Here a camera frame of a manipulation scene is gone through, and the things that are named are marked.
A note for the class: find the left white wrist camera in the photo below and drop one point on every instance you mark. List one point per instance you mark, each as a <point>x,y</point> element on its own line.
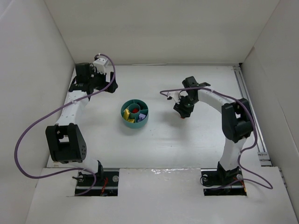
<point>100,64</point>

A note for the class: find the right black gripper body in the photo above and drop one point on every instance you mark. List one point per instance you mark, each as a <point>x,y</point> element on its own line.
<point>182,109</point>

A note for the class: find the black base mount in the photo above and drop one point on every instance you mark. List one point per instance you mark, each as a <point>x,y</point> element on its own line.
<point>215,185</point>
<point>106,186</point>

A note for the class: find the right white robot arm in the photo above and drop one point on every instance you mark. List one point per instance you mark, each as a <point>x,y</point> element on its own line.
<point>236,127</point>

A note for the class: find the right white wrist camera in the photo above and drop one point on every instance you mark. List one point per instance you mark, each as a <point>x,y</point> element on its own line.
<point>174,95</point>

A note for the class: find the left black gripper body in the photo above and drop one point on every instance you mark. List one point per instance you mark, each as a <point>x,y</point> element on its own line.
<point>111,82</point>

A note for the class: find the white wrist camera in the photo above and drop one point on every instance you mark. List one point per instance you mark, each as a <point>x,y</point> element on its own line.
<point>100,64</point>
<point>174,95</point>

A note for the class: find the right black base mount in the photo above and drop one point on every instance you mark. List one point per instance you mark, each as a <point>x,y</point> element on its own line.
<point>215,185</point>

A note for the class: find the teal divided round container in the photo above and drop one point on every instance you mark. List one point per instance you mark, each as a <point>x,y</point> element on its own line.
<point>130,105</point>

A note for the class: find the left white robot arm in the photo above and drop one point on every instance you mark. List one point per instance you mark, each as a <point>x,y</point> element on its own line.
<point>65,140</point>

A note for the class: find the long yellow lego plate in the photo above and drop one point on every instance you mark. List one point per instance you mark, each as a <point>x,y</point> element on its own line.
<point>126,114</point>

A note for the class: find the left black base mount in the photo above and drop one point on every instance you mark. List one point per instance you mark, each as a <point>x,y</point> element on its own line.
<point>106,186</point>

